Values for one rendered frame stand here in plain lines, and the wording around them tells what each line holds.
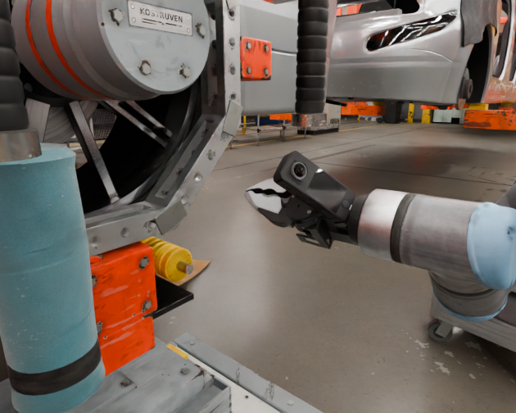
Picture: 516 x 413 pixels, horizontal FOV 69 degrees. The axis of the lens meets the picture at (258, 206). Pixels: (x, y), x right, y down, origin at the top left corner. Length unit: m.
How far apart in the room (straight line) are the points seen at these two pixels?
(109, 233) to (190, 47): 0.27
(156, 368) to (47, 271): 0.56
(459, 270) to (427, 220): 0.06
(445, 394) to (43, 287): 1.09
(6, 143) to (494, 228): 0.42
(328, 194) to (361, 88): 2.40
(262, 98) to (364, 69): 1.91
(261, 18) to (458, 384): 1.12
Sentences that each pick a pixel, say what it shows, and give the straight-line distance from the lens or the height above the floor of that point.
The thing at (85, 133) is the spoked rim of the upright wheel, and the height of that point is 0.73.
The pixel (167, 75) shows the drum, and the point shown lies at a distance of 0.40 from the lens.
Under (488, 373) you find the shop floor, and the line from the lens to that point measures 1.39.
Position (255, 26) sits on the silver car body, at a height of 0.94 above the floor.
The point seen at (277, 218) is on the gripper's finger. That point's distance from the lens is 0.55.
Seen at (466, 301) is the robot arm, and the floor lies 0.54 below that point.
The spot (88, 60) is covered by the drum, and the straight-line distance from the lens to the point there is 0.41.
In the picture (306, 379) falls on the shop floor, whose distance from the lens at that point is 1.20.
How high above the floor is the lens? 0.78
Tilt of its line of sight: 16 degrees down
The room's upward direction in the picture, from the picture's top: straight up
